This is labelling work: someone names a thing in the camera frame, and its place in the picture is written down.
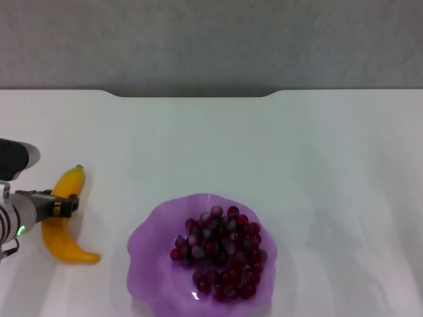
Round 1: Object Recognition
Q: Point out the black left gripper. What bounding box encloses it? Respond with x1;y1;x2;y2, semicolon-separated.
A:
16;189;80;225

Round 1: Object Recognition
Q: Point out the yellow plastic banana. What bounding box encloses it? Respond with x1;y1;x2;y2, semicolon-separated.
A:
40;164;101;264

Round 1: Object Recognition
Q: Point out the dark red grape bunch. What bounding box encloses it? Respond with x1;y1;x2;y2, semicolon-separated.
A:
170;204;268;303

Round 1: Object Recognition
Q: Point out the purple wavy-edged plastic plate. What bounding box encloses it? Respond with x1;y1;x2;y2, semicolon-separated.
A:
126;192;278;317

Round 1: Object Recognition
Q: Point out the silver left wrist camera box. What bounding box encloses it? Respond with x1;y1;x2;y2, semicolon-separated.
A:
0;138;41;182

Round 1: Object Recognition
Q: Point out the thin black cable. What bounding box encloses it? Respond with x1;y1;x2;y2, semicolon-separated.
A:
0;238;20;262

